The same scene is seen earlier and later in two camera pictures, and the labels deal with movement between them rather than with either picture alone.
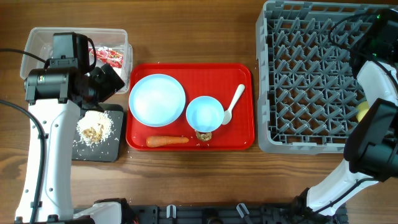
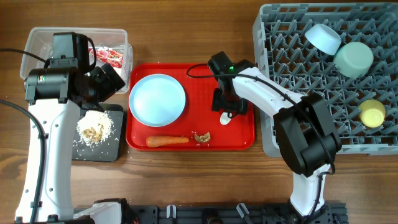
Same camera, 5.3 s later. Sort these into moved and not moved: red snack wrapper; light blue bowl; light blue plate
Moved: light blue bowl
Not moved: light blue plate; red snack wrapper
